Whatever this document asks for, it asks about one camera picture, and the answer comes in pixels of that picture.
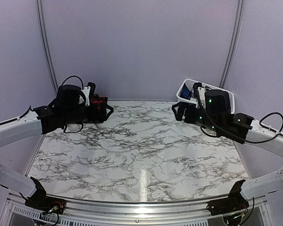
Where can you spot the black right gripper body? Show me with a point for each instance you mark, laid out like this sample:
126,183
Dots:
209,120

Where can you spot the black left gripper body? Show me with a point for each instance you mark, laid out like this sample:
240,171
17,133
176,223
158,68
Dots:
72,115

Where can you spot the red black plaid shirt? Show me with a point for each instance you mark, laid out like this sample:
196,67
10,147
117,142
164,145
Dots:
98,103

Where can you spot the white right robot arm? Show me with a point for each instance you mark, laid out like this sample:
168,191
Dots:
244,130

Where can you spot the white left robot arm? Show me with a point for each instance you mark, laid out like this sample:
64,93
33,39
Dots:
40,121

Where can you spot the blue folded garment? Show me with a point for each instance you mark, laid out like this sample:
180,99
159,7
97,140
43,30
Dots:
185,92

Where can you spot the white plastic bin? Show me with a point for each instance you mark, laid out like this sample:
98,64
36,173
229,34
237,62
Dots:
190,82

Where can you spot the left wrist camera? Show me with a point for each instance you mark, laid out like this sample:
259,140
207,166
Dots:
72,96

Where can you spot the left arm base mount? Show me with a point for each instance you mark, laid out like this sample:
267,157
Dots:
51,209

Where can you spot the right wall corner profile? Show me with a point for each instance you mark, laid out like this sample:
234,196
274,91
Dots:
233,43

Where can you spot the wall corner profile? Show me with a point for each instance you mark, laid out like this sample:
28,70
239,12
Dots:
45,44
233,43

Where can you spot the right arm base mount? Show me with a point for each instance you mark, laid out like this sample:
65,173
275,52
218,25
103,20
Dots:
232,210

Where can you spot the aluminium front frame rail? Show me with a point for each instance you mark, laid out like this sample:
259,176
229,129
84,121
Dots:
95,213

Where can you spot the left wall corner profile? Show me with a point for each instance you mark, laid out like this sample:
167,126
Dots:
45,44

